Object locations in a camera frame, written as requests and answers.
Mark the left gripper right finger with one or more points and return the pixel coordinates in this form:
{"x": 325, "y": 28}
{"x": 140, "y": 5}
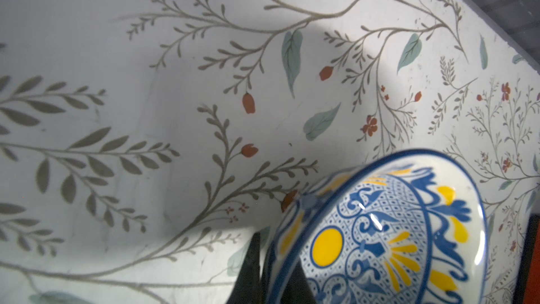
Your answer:
{"x": 297, "y": 290}

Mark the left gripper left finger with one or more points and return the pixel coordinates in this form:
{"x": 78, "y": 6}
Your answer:
{"x": 247, "y": 287}

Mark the blue yellow patterned bowl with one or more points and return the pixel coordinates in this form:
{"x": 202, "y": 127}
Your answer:
{"x": 408, "y": 228}

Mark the floral table mat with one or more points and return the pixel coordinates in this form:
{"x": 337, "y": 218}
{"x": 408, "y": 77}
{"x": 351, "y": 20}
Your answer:
{"x": 144, "y": 142}

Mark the red tape dispenser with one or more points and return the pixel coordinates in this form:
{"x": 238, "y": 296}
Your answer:
{"x": 527, "y": 285}

